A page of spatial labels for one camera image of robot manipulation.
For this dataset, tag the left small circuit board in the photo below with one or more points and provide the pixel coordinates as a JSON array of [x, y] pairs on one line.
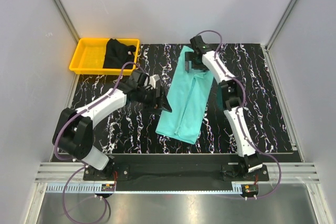
[[108, 187]]

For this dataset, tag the yellow plastic bin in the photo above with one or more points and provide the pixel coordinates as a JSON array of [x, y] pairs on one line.
[[89, 57]]

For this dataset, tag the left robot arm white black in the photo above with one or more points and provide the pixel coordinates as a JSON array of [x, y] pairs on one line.
[[75, 127]]

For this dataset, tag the aluminium frame rail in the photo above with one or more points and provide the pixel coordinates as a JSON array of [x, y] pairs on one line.
[[290, 172]]

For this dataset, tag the teal t shirt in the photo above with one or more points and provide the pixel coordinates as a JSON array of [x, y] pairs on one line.
[[187, 96]]

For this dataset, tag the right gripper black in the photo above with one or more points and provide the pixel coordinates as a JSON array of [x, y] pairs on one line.
[[188, 57]]

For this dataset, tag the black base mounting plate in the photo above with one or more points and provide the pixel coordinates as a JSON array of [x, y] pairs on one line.
[[171, 185]]

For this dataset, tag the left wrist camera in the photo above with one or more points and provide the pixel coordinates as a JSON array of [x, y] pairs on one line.
[[153, 81]]

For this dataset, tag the right small circuit board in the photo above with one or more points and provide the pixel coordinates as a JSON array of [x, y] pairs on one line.
[[250, 190]]

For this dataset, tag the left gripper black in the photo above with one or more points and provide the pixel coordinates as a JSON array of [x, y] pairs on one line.
[[160, 103]]

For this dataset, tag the black marble pattern mat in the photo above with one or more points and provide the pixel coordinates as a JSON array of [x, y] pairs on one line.
[[132, 129]]

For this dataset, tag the black t shirt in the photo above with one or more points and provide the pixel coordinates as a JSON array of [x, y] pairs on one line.
[[117, 54]]

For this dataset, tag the small circuit board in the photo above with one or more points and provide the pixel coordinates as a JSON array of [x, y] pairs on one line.
[[250, 190], [108, 187]]

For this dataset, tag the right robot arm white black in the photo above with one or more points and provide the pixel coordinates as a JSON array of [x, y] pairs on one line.
[[231, 98]]

